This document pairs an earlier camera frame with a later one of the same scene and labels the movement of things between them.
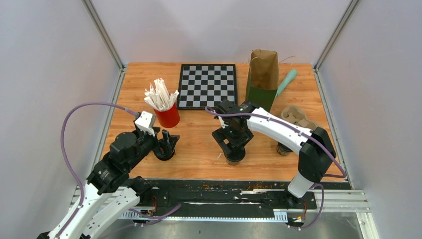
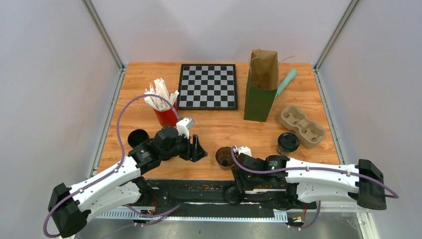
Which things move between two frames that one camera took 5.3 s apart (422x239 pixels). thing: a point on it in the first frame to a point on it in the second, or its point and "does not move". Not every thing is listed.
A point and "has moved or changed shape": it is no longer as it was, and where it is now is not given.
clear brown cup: (234, 163) has moved or changed shape
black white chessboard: (202, 85) does not move
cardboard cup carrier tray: (295, 114) does not move
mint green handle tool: (290, 76) does not move
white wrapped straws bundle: (158, 96) does not move
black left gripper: (170, 140) to (194, 152)
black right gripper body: (235, 137) to (245, 182)
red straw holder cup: (169, 118) does not move
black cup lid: (236, 154) to (233, 195)
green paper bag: (263, 78) does not move
